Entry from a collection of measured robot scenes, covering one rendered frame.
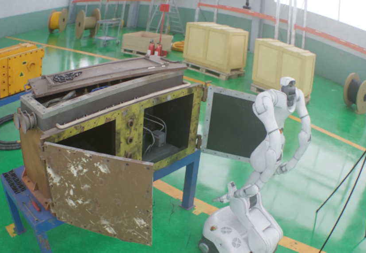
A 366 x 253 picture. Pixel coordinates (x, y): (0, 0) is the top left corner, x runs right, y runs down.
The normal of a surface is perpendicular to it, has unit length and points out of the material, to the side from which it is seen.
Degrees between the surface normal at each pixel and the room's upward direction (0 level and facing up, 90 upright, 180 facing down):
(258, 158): 89
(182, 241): 0
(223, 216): 70
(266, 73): 90
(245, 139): 90
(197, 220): 0
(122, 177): 90
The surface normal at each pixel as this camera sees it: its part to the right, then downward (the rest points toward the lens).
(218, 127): -0.29, 0.38
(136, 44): -0.63, 0.27
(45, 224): 0.77, 0.34
